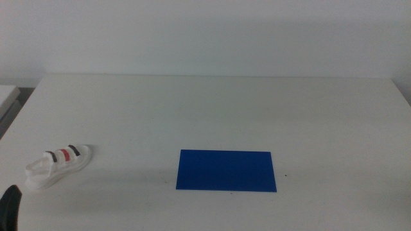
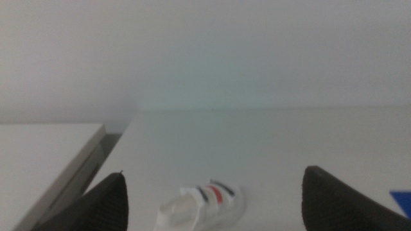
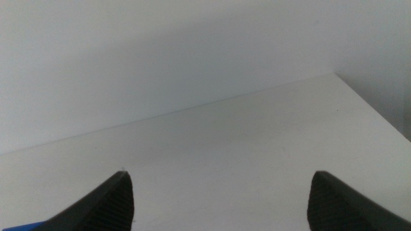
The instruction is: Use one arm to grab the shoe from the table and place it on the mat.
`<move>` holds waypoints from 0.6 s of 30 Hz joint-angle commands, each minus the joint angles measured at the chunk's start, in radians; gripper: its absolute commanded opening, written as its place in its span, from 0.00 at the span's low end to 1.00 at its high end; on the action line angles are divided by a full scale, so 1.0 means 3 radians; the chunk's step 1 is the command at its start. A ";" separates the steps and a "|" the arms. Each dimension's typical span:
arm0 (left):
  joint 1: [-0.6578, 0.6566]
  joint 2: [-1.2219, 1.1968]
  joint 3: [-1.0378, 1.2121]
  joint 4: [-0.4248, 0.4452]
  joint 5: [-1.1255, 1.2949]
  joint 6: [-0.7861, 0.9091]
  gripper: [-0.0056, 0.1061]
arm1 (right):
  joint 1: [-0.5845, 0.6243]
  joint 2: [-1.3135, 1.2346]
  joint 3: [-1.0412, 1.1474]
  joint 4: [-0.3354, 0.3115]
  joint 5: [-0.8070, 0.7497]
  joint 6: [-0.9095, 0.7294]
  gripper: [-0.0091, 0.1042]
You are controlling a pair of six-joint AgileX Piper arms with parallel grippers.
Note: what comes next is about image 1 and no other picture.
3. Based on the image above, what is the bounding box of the white shoe with striped straps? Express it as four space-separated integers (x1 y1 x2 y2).
24 144 93 191

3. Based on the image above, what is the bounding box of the blue rectangular mat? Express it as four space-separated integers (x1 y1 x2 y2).
175 149 277 193

